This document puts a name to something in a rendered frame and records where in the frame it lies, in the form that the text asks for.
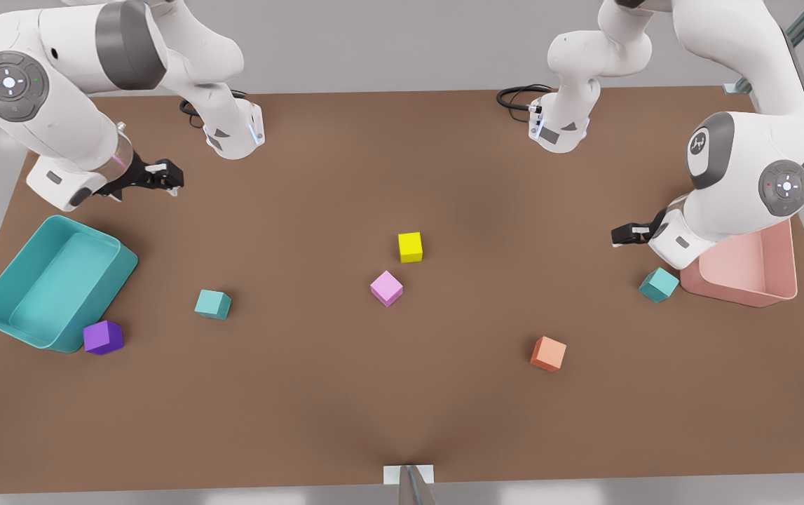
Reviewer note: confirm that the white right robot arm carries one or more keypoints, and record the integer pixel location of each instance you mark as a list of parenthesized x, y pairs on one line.
[(65, 98)]

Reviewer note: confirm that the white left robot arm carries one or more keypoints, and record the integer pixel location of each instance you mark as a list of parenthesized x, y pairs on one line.
[(738, 161)]

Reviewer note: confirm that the teal blue cube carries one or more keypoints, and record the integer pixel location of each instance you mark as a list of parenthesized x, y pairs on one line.
[(213, 304), (658, 284)]

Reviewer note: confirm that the pink rectangular bin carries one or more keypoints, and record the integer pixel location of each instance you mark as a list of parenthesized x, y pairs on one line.
[(748, 270)]

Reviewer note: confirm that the teal rectangular bin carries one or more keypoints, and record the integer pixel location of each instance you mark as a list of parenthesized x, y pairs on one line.
[(57, 282)]

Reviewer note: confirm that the orange cube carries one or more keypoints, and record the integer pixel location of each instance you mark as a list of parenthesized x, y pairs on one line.
[(548, 353)]

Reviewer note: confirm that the purple cube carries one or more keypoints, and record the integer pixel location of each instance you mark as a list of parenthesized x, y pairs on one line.
[(103, 337)]

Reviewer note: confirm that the yellow cube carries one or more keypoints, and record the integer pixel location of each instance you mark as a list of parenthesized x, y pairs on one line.
[(410, 247)]

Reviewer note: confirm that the pink cube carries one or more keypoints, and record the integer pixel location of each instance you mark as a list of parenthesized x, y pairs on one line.
[(386, 288)]

